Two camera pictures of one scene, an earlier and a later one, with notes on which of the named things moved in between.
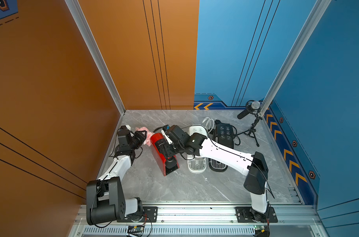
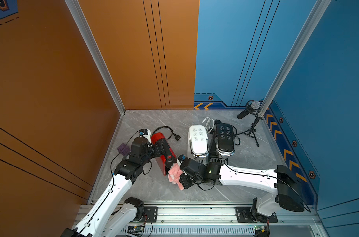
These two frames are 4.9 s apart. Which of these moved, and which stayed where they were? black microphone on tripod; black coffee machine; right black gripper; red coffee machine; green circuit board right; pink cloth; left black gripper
Moved: pink cloth; left black gripper; right black gripper
Stayed: black coffee machine; red coffee machine; black microphone on tripod; green circuit board right
